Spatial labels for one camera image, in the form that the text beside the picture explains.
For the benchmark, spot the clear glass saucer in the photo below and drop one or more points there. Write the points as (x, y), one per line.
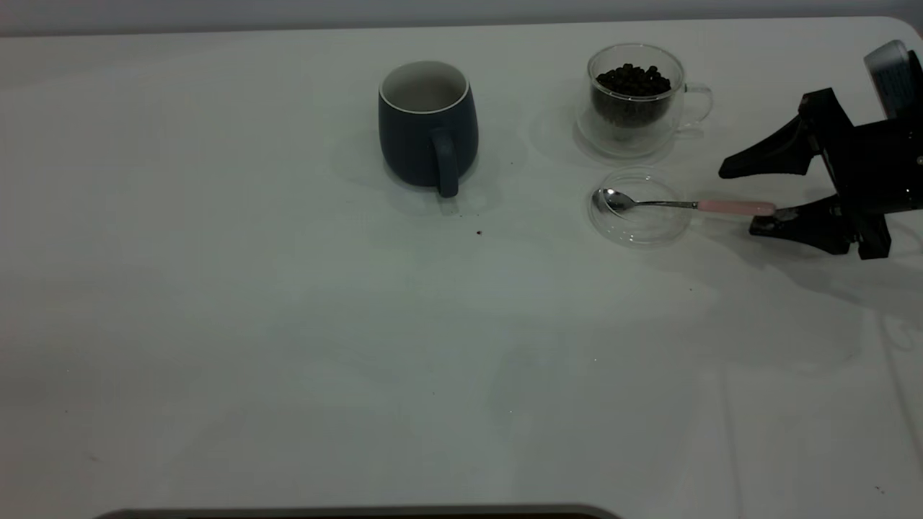
(642, 229)

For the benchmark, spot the dark grey-blue ceramic mug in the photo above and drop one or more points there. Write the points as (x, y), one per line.
(414, 144)

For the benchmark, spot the dark beans heap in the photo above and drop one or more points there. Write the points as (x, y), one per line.
(633, 90)

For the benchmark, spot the clear double-wall glass cup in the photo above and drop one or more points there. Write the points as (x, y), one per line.
(650, 143)

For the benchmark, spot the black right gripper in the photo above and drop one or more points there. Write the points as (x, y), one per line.
(883, 166)

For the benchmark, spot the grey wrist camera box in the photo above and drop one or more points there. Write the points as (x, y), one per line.
(890, 79)

